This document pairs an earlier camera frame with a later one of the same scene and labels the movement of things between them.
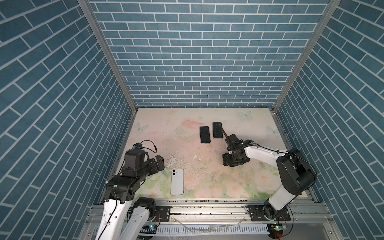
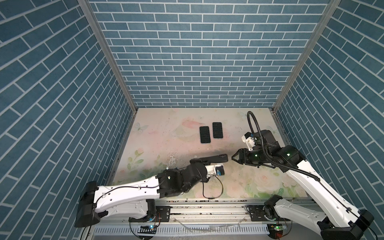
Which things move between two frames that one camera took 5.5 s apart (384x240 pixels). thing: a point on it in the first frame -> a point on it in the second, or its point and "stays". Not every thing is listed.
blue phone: x=217 y=130 stays
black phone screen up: x=204 y=134 stays
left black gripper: x=161 y=163 -> x=203 y=179
